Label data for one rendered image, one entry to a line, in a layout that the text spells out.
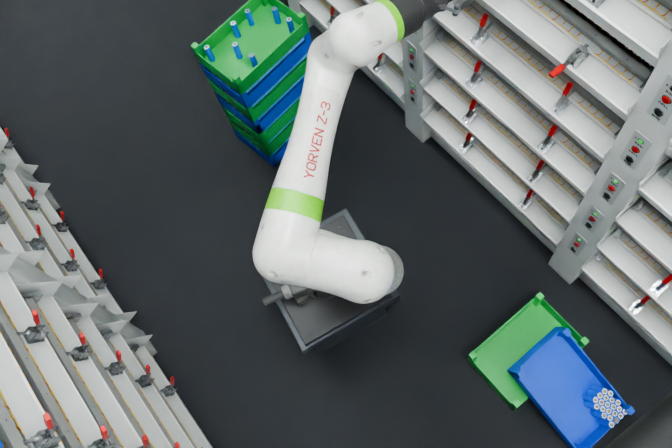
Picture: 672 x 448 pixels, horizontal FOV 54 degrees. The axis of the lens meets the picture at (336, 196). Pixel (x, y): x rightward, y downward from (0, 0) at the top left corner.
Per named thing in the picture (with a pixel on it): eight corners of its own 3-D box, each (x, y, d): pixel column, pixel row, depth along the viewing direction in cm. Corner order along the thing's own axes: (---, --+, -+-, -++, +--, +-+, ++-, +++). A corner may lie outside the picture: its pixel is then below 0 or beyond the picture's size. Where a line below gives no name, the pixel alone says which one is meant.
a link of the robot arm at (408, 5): (407, 12, 125) (376, -15, 129) (400, 55, 135) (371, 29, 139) (431, -1, 128) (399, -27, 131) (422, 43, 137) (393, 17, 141)
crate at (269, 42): (241, 95, 199) (235, 80, 191) (197, 61, 206) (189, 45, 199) (310, 31, 206) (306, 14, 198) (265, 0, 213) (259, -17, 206)
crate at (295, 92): (259, 135, 220) (254, 122, 213) (219, 102, 228) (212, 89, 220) (320, 75, 227) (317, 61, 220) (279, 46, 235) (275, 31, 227)
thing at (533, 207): (558, 247, 204) (555, 242, 192) (426, 122, 228) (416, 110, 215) (607, 201, 202) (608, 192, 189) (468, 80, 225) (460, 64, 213)
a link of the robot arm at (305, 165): (332, 200, 131) (280, 184, 128) (313, 205, 142) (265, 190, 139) (373, 35, 138) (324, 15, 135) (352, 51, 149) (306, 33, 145)
